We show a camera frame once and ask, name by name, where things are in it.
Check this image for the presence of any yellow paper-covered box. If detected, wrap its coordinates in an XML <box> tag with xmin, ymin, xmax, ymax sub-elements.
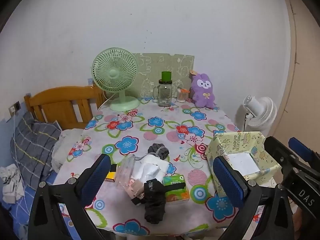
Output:
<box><xmin>205</xmin><ymin>131</ymin><xmax>282</xmax><ymax>198</ymax></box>

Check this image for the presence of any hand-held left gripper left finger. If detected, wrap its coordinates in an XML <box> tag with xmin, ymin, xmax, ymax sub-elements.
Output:
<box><xmin>28</xmin><ymin>154</ymin><xmax>112</xmax><ymax>240</ymax></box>

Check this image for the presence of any clear plastic bag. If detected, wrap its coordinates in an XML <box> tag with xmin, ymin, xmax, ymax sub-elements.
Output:
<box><xmin>116</xmin><ymin>155</ymin><xmax>140</xmax><ymax>195</ymax></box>

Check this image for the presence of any green desk fan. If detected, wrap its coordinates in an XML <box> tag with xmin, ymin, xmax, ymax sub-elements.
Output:
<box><xmin>90</xmin><ymin>47</ymin><xmax>140</xmax><ymax>112</ymax></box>

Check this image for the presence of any blue bed sheet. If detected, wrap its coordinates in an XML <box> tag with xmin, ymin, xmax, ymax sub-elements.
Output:
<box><xmin>0</xmin><ymin>172</ymin><xmax>75</xmax><ymax>240</ymax></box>

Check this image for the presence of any grey plaid pillow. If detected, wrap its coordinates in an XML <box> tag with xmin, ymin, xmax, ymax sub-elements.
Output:
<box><xmin>10</xmin><ymin>111</ymin><xmax>62</xmax><ymax>188</ymax></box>

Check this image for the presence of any wooden bed headboard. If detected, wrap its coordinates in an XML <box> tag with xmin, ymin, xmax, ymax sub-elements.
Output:
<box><xmin>24</xmin><ymin>85</ymin><xmax>107</xmax><ymax>130</ymax></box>

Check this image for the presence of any green tissue packet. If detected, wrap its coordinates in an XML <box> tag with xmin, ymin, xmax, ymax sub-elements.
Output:
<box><xmin>163</xmin><ymin>174</ymin><xmax>190</xmax><ymax>203</ymax></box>

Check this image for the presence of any pink cloth pouch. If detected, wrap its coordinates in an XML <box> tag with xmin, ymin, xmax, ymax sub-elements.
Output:
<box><xmin>125</xmin><ymin>179</ymin><xmax>145</xmax><ymax>198</ymax></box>

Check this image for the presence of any white charging cable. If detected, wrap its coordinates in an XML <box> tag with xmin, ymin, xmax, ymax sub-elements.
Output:
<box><xmin>12</xmin><ymin>112</ymin><xmax>29</xmax><ymax>215</ymax></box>

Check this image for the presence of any purple plush bunny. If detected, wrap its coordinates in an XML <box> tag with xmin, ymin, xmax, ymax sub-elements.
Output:
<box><xmin>189</xmin><ymin>70</ymin><xmax>217</xmax><ymax>109</ymax></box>

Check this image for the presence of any white paper sheet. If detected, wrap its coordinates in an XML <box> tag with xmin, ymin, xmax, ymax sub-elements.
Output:
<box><xmin>226</xmin><ymin>152</ymin><xmax>261</xmax><ymax>177</ymax></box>

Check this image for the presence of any green patterned wall board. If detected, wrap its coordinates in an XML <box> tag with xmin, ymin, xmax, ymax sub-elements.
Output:
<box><xmin>132</xmin><ymin>52</ymin><xmax>195</xmax><ymax>99</ymax></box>

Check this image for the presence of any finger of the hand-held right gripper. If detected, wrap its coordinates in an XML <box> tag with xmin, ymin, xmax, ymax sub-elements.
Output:
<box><xmin>288</xmin><ymin>137</ymin><xmax>320</xmax><ymax>173</ymax></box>
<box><xmin>264</xmin><ymin>136</ymin><xmax>298</xmax><ymax>175</ymax></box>

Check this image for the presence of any white bedding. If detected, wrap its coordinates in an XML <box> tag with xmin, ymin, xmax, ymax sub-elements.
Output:
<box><xmin>52</xmin><ymin>129</ymin><xmax>83</xmax><ymax>173</ymax></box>

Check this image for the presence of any floral tablecloth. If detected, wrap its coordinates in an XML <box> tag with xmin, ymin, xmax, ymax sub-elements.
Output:
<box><xmin>51</xmin><ymin>96</ymin><xmax>253</xmax><ymax>237</ymax></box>

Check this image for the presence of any white standing fan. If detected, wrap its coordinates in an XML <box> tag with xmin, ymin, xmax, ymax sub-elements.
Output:
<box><xmin>243</xmin><ymin>95</ymin><xmax>277</xmax><ymax>133</ymax></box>

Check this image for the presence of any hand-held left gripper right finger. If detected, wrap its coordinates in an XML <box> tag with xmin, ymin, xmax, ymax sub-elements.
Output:
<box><xmin>212</xmin><ymin>156</ymin><xmax>294</xmax><ymax>240</ymax></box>

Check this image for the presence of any beige door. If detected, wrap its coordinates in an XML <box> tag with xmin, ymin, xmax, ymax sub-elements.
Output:
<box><xmin>285</xmin><ymin>0</ymin><xmax>320</xmax><ymax>153</ymax></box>

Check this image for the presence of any glass mug with green lid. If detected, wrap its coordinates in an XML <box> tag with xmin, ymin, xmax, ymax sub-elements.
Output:
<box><xmin>153</xmin><ymin>71</ymin><xmax>177</xmax><ymax>107</ymax></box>

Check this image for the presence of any black fabric bundle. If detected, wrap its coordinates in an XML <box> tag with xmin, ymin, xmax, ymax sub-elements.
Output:
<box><xmin>131</xmin><ymin>179</ymin><xmax>187</xmax><ymax>225</ymax></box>

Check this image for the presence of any crumpled white cloth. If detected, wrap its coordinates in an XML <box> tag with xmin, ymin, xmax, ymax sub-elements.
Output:
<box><xmin>0</xmin><ymin>164</ymin><xmax>24</xmax><ymax>204</ymax></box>

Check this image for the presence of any white fan cable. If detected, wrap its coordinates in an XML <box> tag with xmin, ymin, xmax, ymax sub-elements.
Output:
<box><xmin>97</xmin><ymin>92</ymin><xmax>112</xmax><ymax>111</ymax></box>

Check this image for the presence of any grey drawstring pouch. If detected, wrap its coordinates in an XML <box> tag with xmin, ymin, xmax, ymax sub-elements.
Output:
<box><xmin>135</xmin><ymin>142</ymin><xmax>169</xmax><ymax>161</ymax></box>

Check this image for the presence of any small glass toothpick jar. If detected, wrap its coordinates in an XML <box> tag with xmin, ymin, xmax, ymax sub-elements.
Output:
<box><xmin>176</xmin><ymin>86</ymin><xmax>190</xmax><ymax>103</ymax></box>

